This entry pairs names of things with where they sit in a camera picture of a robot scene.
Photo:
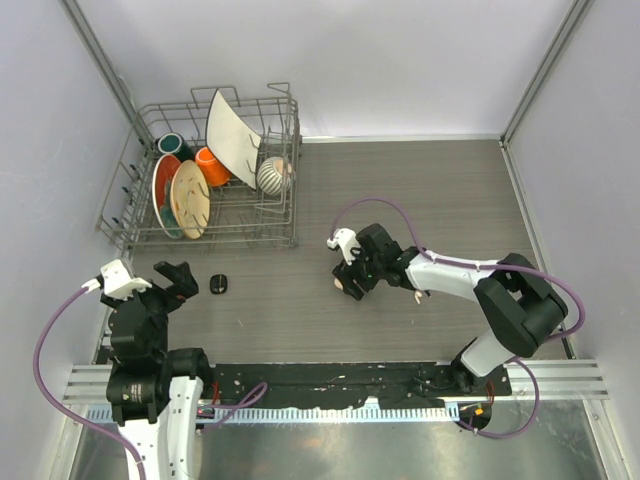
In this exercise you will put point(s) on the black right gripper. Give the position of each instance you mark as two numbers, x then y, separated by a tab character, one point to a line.
347	273

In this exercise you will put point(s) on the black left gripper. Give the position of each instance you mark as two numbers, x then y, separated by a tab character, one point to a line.
183	284

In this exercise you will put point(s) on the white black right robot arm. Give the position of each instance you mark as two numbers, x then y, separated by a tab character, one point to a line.
521	308

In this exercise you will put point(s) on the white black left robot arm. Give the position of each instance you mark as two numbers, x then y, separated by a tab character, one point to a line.
153	390

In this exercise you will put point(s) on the black earbud charging case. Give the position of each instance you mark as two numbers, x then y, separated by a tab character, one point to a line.
218	284

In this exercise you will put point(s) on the beige speckled round plate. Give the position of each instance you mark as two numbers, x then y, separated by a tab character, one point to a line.
189	200

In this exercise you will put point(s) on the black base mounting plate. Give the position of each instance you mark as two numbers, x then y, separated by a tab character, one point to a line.
339	386

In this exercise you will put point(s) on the orange mug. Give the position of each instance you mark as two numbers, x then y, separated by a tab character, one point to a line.
215	173

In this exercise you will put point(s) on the red green round plate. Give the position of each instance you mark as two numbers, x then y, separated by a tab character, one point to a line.
163	174

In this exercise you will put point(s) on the striped black white cup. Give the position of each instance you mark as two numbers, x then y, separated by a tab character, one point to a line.
275	176

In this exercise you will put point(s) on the dark green mug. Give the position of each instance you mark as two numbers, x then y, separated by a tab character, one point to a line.
174	144

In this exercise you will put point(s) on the white square plate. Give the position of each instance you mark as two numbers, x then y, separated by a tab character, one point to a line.
234	144

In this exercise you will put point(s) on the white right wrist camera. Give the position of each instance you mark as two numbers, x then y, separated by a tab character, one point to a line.
345	240

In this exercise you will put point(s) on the grey wire dish rack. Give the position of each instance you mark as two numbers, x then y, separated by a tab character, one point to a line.
240	215

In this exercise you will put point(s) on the white slotted cable duct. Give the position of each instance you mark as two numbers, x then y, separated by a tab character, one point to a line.
369	413

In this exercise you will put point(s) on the aluminium frame rail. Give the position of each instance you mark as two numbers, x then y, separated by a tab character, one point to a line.
558	380

